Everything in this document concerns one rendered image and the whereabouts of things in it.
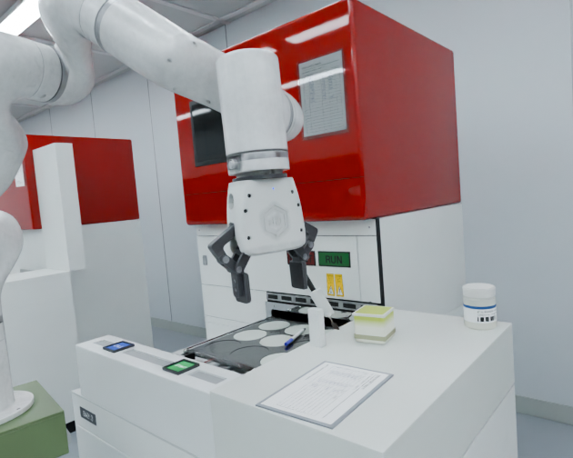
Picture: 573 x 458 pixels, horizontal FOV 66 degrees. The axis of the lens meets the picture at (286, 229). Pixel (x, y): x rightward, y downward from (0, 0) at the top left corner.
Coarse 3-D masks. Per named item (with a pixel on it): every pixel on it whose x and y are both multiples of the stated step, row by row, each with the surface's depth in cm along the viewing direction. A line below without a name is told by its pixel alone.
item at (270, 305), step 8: (272, 304) 153; (280, 304) 150; (288, 304) 148; (296, 304) 146; (272, 312) 154; (296, 312) 146; (304, 312) 144; (336, 312) 135; (344, 312) 133; (352, 312) 132; (352, 320) 132
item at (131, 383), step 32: (96, 352) 108; (128, 352) 107; (160, 352) 104; (96, 384) 110; (128, 384) 99; (160, 384) 90; (192, 384) 84; (128, 416) 101; (160, 416) 92; (192, 416) 84; (192, 448) 85
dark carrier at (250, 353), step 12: (300, 324) 138; (228, 336) 132; (264, 336) 129; (300, 336) 126; (192, 348) 124; (204, 348) 123; (216, 348) 122; (228, 348) 121; (240, 348) 121; (252, 348) 120; (264, 348) 119; (276, 348) 118; (288, 348) 118; (240, 360) 111; (252, 360) 111
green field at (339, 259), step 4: (320, 256) 138; (324, 256) 137; (328, 256) 136; (332, 256) 135; (336, 256) 134; (340, 256) 133; (344, 256) 132; (320, 260) 138; (324, 260) 137; (328, 260) 136; (332, 260) 135; (336, 260) 134; (340, 260) 133; (344, 260) 132; (348, 260) 131; (320, 264) 138; (324, 264) 137; (328, 264) 136; (332, 264) 135; (336, 264) 135; (340, 264) 133; (344, 264) 133; (348, 264) 132
